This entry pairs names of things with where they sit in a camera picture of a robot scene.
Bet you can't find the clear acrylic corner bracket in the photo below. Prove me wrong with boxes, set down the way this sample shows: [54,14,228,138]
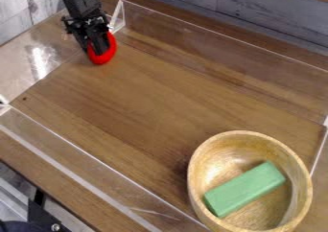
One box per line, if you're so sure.
[109,0,126,34]

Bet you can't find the green rectangular block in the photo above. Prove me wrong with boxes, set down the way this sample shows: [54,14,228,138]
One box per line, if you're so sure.
[202,161,285,218]

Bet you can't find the clear acrylic barrier wall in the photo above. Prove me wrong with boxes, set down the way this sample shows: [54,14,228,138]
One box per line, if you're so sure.
[0,0,328,232]

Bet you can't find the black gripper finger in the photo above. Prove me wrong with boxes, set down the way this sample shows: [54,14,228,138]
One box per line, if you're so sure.
[87,26,110,56]
[72,29,89,51]

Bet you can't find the red plush strawberry toy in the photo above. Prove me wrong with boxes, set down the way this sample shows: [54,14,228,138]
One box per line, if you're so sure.
[87,32,117,65]

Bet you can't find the black metal clamp bracket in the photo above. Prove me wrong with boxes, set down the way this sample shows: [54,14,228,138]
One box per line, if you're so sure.
[27,200,72,232]

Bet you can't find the wooden bowl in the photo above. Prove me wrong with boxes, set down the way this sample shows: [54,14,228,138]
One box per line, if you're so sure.
[188,130,313,232]

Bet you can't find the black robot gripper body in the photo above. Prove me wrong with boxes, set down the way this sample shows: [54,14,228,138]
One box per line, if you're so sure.
[62,0,109,35]

